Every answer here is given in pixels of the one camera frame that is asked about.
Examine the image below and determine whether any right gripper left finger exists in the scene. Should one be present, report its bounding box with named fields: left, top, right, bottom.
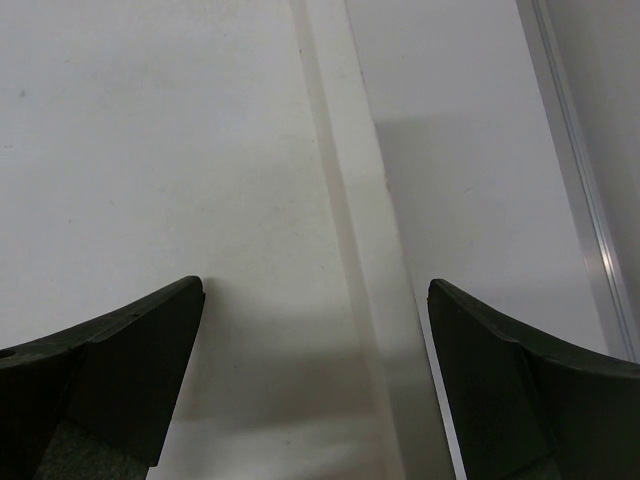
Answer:
left=1, top=276, right=205, bottom=479

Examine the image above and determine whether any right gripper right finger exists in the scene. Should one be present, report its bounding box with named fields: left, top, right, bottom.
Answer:
left=427, top=279, right=639, bottom=479

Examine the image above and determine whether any white drawer cabinet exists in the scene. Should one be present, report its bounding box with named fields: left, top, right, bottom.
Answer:
left=1, top=1, right=454, bottom=479

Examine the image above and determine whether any right aluminium rail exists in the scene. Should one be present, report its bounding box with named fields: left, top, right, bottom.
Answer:
left=517, top=1, right=639, bottom=362

